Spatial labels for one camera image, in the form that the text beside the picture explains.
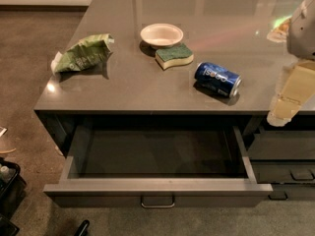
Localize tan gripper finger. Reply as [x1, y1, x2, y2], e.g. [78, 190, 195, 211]
[267, 60, 315, 127]

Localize blue pepsi can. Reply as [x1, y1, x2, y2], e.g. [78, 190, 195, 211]
[194, 62, 241, 97]

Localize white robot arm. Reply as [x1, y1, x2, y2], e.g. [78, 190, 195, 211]
[267, 0, 315, 127]

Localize open grey top drawer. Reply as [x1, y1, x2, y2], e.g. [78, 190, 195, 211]
[44, 126, 273, 207]

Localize closed lower right drawers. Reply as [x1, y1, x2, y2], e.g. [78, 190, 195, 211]
[248, 127, 315, 201]

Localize green yellow sponge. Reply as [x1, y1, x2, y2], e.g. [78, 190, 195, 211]
[156, 43, 194, 70]

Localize white ceramic bowl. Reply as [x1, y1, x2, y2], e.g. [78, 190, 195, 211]
[140, 24, 183, 47]

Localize grey counter cabinet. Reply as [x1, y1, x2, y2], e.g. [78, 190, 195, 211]
[34, 0, 314, 157]

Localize green chip bag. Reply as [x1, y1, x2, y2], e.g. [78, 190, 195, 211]
[50, 33, 114, 74]

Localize black object on floor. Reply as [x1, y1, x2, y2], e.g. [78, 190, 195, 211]
[74, 219, 90, 236]

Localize tan object at left edge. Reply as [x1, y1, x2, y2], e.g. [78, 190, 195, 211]
[0, 127, 16, 155]

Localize black bin with bottle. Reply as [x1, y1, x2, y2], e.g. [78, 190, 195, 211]
[0, 160, 26, 236]

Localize metal drawer handle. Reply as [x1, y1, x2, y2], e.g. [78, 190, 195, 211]
[141, 196, 175, 208]

